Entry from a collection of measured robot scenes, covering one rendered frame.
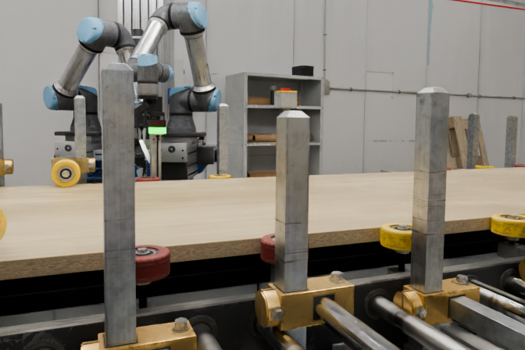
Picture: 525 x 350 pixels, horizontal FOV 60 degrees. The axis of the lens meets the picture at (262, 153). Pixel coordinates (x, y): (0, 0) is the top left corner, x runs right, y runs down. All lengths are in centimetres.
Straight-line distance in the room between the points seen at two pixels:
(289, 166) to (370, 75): 506
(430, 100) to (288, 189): 27
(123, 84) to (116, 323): 28
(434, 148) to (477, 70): 631
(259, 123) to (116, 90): 425
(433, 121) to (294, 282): 32
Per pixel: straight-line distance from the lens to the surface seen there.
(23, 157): 427
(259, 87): 478
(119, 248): 57
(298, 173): 61
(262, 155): 480
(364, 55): 560
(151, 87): 175
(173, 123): 230
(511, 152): 257
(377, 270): 100
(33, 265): 75
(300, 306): 65
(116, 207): 56
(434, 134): 74
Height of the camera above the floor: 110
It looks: 4 degrees down
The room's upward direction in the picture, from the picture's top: 1 degrees clockwise
